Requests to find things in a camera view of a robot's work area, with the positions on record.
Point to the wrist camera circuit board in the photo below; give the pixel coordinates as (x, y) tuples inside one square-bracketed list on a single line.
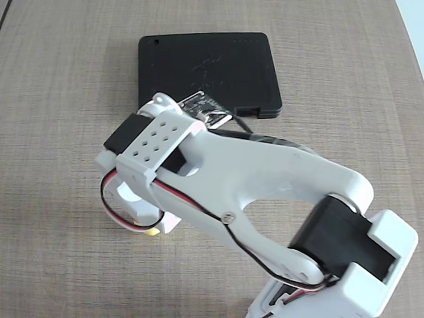
[(202, 107)]

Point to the yellow rubber duck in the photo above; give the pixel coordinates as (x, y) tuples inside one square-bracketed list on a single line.
[(153, 232)]

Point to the black textured plastic plate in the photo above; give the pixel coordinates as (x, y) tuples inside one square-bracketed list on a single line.
[(205, 66)]

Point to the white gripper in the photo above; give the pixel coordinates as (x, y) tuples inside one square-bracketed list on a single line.
[(169, 225)]

